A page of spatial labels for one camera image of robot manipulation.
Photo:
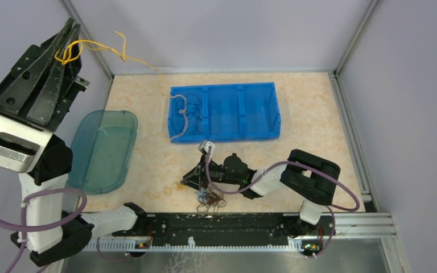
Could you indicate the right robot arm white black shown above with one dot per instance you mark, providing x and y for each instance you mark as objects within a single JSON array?
[{"x": 306, "y": 174}]

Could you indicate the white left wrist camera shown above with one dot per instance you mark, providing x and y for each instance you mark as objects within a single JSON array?
[{"x": 21, "y": 145}]

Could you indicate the aluminium frame post right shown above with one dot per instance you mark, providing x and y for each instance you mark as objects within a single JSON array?
[{"x": 372, "y": 7}]

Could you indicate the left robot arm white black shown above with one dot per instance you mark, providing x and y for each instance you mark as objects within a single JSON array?
[{"x": 53, "y": 225}]

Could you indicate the aluminium frame post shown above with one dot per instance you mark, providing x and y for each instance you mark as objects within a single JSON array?
[
  {"x": 73, "y": 13},
  {"x": 372, "y": 7}
]

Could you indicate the aluminium frame post left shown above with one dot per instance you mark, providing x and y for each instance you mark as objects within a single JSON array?
[{"x": 73, "y": 13}]

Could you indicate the blue plastic divided bin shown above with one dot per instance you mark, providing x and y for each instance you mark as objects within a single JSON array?
[{"x": 224, "y": 113}]

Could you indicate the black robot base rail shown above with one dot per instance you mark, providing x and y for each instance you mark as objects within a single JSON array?
[{"x": 243, "y": 232}]

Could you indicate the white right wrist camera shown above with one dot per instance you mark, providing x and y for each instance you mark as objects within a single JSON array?
[{"x": 206, "y": 147}]

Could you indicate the teal translucent plastic basin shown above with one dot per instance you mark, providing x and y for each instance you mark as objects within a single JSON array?
[{"x": 102, "y": 149}]

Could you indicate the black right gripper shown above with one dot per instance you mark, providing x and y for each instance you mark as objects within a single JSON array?
[{"x": 197, "y": 178}]

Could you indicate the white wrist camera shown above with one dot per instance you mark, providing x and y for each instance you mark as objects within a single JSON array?
[
  {"x": 21, "y": 145},
  {"x": 206, "y": 147}
]

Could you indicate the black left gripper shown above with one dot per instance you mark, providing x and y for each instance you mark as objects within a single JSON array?
[{"x": 38, "y": 87}]

